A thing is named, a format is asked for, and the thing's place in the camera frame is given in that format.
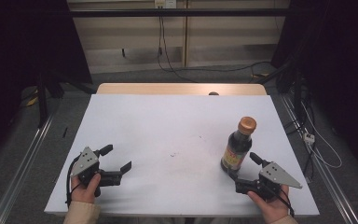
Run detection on black hanging cable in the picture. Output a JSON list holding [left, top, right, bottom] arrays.
[[157, 15, 181, 74], [160, 15, 271, 83]]

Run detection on black metal stand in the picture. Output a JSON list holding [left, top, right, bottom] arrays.
[[293, 70, 305, 126], [35, 73, 49, 129]]

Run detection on black horizontal bar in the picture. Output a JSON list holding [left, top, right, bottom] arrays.
[[69, 7, 293, 19]]

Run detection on person's right hand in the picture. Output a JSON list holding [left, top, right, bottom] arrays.
[[247, 185, 292, 224]]

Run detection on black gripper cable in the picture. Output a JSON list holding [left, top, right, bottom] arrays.
[[65, 154, 82, 208], [273, 186, 296, 218]]

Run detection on dark soy sauce bottle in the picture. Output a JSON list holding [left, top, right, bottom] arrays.
[[220, 116, 257, 174]]

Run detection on metal floor rail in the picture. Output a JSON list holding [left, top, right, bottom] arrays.
[[279, 93, 358, 224], [0, 114, 56, 224]]

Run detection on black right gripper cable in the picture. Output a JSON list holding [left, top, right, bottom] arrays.
[[273, 186, 296, 218]]

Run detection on black curtain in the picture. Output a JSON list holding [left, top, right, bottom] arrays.
[[270, 0, 358, 180], [0, 0, 93, 167]]

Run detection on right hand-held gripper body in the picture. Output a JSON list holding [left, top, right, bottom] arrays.
[[234, 161, 303, 202]]

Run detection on wooden table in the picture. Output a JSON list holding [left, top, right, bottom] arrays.
[[96, 82, 268, 96]]

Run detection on person's left hand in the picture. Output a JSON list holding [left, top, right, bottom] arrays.
[[70, 173, 103, 205]]

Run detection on white wall socket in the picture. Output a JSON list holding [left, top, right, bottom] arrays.
[[154, 0, 178, 9]]

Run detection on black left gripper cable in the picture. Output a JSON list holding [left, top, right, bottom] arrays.
[[65, 154, 82, 208]]

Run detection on white cable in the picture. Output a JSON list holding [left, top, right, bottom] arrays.
[[301, 102, 344, 170]]

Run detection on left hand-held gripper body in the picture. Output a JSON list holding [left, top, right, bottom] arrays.
[[70, 146, 123, 198]]

